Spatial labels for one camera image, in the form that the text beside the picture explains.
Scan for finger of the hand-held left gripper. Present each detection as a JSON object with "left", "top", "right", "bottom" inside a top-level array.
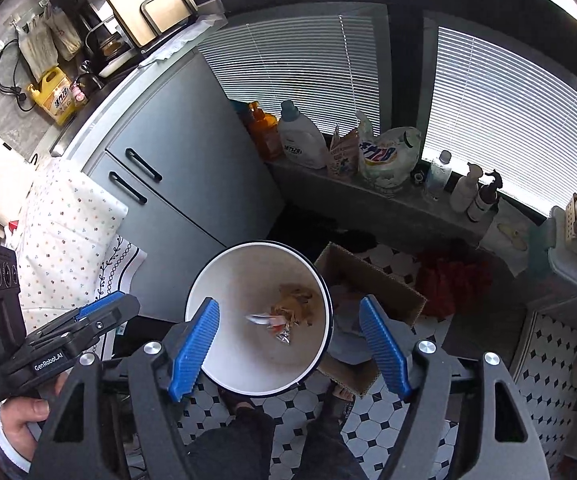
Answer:
[
  {"left": 66, "top": 295, "right": 142, "bottom": 356},
  {"left": 27, "top": 291, "right": 125, "bottom": 341}
]

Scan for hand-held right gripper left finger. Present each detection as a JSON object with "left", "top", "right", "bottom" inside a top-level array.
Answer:
[{"left": 28, "top": 297, "right": 222, "bottom": 480}]

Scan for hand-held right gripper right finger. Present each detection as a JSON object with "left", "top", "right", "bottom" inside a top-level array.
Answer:
[{"left": 359, "top": 296, "right": 554, "bottom": 480}]

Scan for white round bin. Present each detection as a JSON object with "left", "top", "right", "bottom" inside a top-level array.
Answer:
[{"left": 184, "top": 241, "right": 336, "bottom": 400}]

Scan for person's left forearm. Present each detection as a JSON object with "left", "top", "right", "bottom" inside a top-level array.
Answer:
[{"left": 0, "top": 417, "right": 36, "bottom": 480}]

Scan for person's left hand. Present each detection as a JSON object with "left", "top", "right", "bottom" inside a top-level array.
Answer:
[{"left": 0, "top": 376, "right": 69, "bottom": 442}]

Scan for white plastic bag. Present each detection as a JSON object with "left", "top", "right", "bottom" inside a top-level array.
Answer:
[{"left": 327, "top": 285, "right": 374, "bottom": 366}]

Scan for white black-patterned towel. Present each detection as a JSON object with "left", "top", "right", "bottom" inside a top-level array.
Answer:
[{"left": 96, "top": 232, "right": 149, "bottom": 306}]

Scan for brown cardboard box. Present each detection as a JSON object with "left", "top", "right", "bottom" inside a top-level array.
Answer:
[{"left": 313, "top": 242, "right": 429, "bottom": 400}]

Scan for red silver wrapper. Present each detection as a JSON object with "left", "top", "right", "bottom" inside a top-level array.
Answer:
[{"left": 268, "top": 320, "right": 294, "bottom": 347}]

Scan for floral tablecloth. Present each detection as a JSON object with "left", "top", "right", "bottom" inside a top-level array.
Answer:
[{"left": 6, "top": 157, "right": 129, "bottom": 321}]

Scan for red fluffy cloth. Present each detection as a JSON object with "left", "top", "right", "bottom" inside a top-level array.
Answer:
[{"left": 415, "top": 250, "right": 494, "bottom": 318}]

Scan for person's left leg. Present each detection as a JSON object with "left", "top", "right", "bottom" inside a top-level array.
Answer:
[{"left": 188, "top": 395, "right": 276, "bottom": 480}]

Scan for person's leg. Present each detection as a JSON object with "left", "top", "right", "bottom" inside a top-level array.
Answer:
[
  {"left": 291, "top": 385, "right": 369, "bottom": 480},
  {"left": 188, "top": 395, "right": 276, "bottom": 480}
]

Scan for brown crumpled paper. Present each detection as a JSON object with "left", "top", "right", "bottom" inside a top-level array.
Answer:
[{"left": 268, "top": 284, "right": 321, "bottom": 328}]

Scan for person's right leg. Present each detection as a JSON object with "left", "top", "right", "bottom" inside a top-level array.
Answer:
[{"left": 291, "top": 385, "right": 369, "bottom": 480}]

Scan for grey window ledge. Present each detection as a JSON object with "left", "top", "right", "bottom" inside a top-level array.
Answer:
[{"left": 268, "top": 155, "right": 499, "bottom": 246}]

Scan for white hand towel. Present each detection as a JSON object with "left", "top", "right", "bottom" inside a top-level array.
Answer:
[{"left": 479, "top": 200, "right": 536, "bottom": 276}]

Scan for dark pump bottle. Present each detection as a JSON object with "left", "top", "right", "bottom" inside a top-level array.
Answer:
[{"left": 465, "top": 170, "right": 504, "bottom": 223}]

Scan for white pump bottle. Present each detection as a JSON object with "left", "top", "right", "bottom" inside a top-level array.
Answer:
[{"left": 449, "top": 162, "right": 484, "bottom": 213}]

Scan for clear plastic bottle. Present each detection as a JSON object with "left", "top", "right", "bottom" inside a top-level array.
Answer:
[{"left": 424, "top": 150, "right": 454, "bottom": 201}]

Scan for white detergent refill bag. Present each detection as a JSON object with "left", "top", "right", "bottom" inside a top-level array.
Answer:
[{"left": 355, "top": 112, "right": 424, "bottom": 196}]

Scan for grey kitchen cabinet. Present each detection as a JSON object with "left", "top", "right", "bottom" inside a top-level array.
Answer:
[{"left": 51, "top": 50, "right": 286, "bottom": 321}]

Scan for pink printed refill pouch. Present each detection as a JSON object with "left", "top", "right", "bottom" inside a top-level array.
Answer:
[{"left": 325, "top": 125, "right": 361, "bottom": 181}]

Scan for faucet with pink ornament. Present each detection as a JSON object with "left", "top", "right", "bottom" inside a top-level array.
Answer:
[{"left": 71, "top": 60, "right": 104, "bottom": 106}]

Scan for yellow dish soap bottle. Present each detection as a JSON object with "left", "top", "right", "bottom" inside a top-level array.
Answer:
[{"left": 27, "top": 66, "right": 86, "bottom": 127}]

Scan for white laundry detergent bottle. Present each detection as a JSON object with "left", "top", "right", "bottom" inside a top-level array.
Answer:
[{"left": 277, "top": 100, "right": 330, "bottom": 170}]

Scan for orange bottle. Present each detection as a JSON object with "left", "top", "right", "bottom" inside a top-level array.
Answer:
[{"left": 246, "top": 101, "right": 284, "bottom": 161}]

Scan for hanging clear plastic bag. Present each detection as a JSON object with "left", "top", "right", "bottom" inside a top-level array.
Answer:
[
  {"left": 43, "top": 5, "right": 83, "bottom": 61},
  {"left": 16, "top": 15, "right": 59, "bottom": 81}
]

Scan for white window blind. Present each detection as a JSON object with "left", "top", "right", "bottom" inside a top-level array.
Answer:
[
  {"left": 421, "top": 25, "right": 577, "bottom": 211},
  {"left": 196, "top": 2, "right": 389, "bottom": 136}
]

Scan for black dish rack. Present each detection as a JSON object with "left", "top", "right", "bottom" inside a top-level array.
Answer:
[{"left": 76, "top": 0, "right": 139, "bottom": 76}]

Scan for white dish cloth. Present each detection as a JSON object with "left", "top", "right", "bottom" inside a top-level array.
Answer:
[{"left": 138, "top": 12, "right": 229, "bottom": 68}]

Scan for black cabinet handle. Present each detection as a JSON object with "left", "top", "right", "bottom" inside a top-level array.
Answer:
[
  {"left": 126, "top": 149, "right": 162, "bottom": 182},
  {"left": 110, "top": 171, "right": 148, "bottom": 204}
]

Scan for black power cable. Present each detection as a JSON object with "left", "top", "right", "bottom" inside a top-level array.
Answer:
[{"left": 0, "top": 40, "right": 36, "bottom": 113}]

